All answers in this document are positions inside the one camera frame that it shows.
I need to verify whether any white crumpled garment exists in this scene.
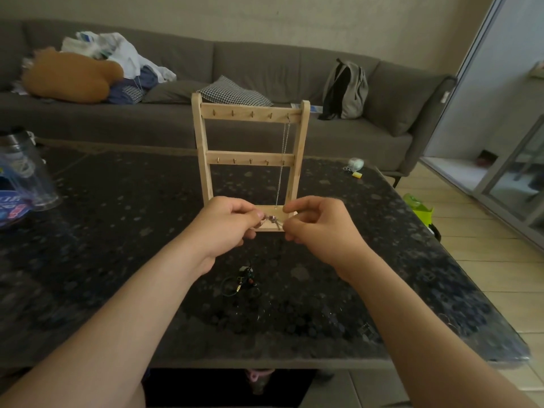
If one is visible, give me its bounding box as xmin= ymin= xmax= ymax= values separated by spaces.
xmin=61 ymin=31 xmax=177 ymax=83

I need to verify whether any person's right forearm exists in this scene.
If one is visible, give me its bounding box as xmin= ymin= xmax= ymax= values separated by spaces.
xmin=339 ymin=254 xmax=541 ymax=408

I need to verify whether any wooden jewelry stand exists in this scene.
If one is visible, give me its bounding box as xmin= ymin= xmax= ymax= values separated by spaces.
xmin=190 ymin=92 xmax=311 ymax=233

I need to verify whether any grey backpack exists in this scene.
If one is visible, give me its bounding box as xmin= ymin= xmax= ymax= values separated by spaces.
xmin=318 ymin=59 xmax=369 ymax=121

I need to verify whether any brown plush toy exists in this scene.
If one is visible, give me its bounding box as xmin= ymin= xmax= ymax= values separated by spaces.
xmin=21 ymin=47 xmax=125 ymax=104

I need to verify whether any silver chain necklace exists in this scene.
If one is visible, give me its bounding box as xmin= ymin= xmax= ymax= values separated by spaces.
xmin=274 ymin=114 xmax=293 ymax=209

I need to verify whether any grey flat cushion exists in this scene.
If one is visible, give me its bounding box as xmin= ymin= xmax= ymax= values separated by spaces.
xmin=142 ymin=79 xmax=209 ymax=104

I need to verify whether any silver pendant necklace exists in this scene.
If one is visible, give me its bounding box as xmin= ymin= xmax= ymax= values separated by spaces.
xmin=257 ymin=212 xmax=286 ymax=232

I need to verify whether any clear plastic tumbler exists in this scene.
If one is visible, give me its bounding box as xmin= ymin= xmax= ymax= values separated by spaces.
xmin=0 ymin=127 xmax=62 ymax=211

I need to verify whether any blue printed packet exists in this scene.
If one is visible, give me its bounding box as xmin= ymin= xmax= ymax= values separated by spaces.
xmin=0 ymin=189 xmax=35 ymax=228

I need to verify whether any black cord necklace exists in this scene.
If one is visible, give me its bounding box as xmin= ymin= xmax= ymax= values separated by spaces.
xmin=220 ymin=265 xmax=261 ymax=299

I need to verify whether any green bag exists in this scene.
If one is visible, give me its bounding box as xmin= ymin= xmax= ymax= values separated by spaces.
xmin=402 ymin=193 xmax=434 ymax=228

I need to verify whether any person's right hand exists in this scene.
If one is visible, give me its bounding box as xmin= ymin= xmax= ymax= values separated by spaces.
xmin=282 ymin=195 xmax=377 ymax=285

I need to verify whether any blue crumpled garment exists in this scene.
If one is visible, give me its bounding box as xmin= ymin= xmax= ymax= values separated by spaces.
xmin=108 ymin=65 xmax=160 ymax=105

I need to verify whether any checkered pillow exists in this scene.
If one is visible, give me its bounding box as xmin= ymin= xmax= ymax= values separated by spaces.
xmin=197 ymin=75 xmax=274 ymax=108

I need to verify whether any grey fabric sofa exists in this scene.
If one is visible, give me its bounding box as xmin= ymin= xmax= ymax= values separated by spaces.
xmin=0 ymin=19 xmax=458 ymax=175

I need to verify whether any person's left hand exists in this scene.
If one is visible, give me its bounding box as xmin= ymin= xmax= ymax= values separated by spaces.
xmin=185 ymin=196 xmax=265 ymax=275

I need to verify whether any person's left forearm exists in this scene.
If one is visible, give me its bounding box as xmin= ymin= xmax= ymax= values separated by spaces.
xmin=0 ymin=241 xmax=218 ymax=408

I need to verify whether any pink item under table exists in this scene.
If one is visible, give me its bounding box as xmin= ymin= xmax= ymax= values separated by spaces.
xmin=244 ymin=368 xmax=276 ymax=396

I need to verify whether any sliding glass door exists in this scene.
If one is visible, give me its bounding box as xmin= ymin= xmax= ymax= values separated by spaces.
xmin=420 ymin=0 xmax=544 ymax=251

